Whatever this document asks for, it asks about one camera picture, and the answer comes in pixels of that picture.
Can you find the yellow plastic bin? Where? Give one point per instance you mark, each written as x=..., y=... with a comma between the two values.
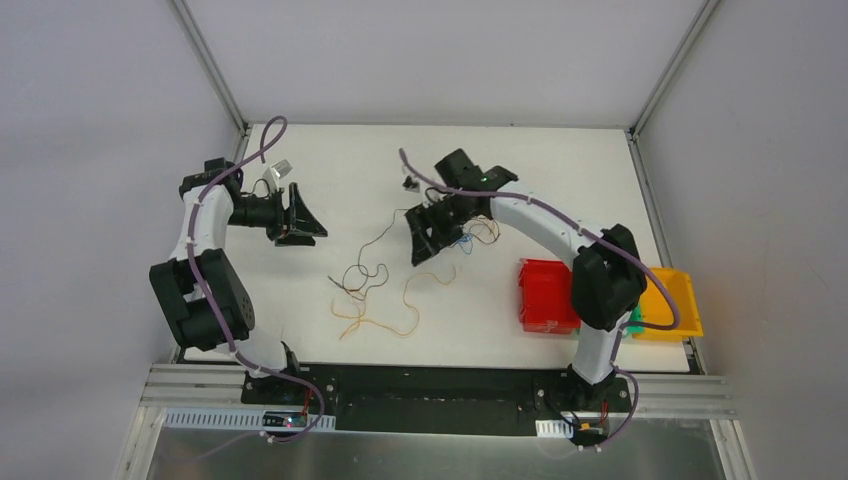
x=655, y=308

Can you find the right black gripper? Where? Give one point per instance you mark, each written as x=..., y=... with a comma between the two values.
x=436, y=221

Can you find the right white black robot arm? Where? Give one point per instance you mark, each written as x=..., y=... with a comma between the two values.
x=608, y=277

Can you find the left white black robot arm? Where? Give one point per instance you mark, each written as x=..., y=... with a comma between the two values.
x=204, y=302

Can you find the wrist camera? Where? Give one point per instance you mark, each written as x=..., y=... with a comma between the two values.
x=276, y=172
x=410, y=184

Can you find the aluminium frame rail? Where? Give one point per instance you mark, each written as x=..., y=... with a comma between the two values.
x=674, y=396

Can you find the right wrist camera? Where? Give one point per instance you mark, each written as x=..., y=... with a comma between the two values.
x=410, y=184

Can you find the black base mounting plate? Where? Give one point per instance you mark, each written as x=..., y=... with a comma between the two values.
x=454, y=417

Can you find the red plastic bin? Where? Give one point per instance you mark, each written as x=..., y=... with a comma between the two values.
x=545, y=297

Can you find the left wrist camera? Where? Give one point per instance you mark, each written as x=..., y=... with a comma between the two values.
x=276, y=172

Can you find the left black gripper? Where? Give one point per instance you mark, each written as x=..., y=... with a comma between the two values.
x=287, y=214

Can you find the green plastic bin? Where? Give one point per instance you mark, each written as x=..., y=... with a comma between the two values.
x=634, y=322

